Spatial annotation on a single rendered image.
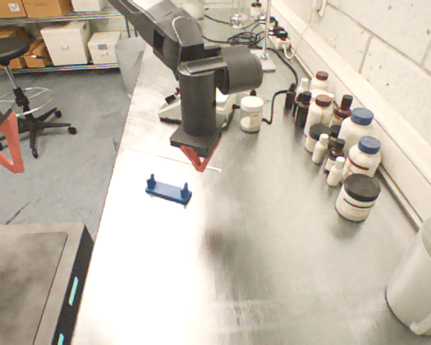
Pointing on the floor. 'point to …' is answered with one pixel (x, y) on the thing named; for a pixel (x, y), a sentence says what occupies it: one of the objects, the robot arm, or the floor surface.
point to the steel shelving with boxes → (54, 33)
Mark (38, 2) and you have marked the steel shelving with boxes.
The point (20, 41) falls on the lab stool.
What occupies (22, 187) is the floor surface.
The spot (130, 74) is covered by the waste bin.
